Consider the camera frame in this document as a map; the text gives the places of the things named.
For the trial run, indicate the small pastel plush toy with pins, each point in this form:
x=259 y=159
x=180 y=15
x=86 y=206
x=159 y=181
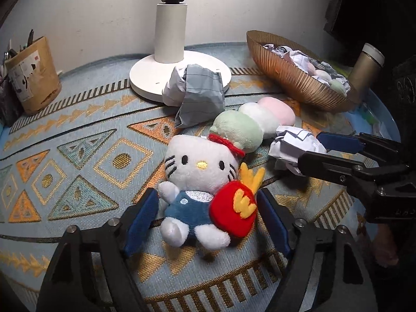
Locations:
x=321 y=76

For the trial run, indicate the gold thermos bottle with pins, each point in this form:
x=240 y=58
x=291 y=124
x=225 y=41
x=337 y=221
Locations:
x=364 y=71

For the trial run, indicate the black mesh pen holder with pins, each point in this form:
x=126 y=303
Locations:
x=8 y=104

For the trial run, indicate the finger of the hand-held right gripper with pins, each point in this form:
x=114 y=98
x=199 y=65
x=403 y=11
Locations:
x=325 y=166
x=338 y=143

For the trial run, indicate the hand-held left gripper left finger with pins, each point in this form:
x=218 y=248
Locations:
x=143 y=221

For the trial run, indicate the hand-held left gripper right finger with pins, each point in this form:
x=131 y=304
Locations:
x=274 y=224

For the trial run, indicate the bunch of assorted pens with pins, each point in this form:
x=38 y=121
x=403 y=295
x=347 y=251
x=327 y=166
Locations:
x=29 y=38

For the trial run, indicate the blue patterned woven mat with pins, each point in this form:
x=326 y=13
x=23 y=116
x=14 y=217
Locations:
x=81 y=156

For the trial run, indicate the gold ribbed bowl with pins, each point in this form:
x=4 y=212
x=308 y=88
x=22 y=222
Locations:
x=292 y=84

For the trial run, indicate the white cat plush toy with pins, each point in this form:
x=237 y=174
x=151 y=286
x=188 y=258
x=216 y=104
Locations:
x=198 y=169

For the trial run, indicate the person's right hand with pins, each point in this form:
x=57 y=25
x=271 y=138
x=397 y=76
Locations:
x=385 y=243

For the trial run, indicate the dark monitor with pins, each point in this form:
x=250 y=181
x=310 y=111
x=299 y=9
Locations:
x=373 y=6

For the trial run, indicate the three-colour dango plush toy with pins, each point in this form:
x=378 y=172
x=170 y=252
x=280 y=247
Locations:
x=253 y=120

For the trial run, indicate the white desk lamp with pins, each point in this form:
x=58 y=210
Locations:
x=170 y=39

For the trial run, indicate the crumpled grey lined paper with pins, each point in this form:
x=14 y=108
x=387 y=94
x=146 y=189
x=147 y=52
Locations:
x=198 y=94

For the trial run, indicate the brown paper pen holder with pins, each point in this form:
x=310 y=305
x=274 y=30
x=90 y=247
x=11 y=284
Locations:
x=32 y=74

